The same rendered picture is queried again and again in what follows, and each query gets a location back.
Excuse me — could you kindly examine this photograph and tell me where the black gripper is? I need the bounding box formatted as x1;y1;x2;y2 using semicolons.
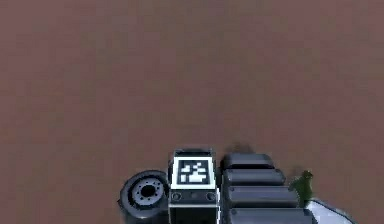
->
117;169;172;224

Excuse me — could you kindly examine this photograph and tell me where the green house plant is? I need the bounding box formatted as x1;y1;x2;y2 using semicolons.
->
288;169;315;208

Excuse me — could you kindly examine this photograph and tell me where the white round pot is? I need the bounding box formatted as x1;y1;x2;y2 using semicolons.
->
305;199;359;224

